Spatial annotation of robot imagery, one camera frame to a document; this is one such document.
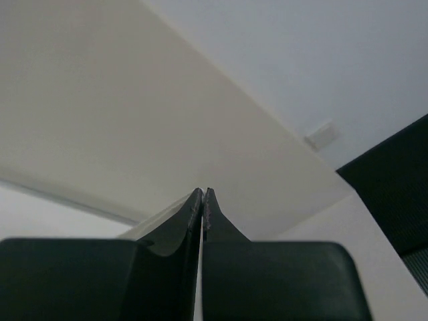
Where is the white t shirt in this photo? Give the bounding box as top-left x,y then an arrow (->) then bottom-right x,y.
193,189 -> 207,321

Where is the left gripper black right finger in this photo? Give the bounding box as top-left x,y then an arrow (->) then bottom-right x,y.
201,189 -> 372,320

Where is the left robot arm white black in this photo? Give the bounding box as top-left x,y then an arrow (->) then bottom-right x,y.
1,116 -> 427,320

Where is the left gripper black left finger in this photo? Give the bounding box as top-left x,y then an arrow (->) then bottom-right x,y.
1,189 -> 203,320

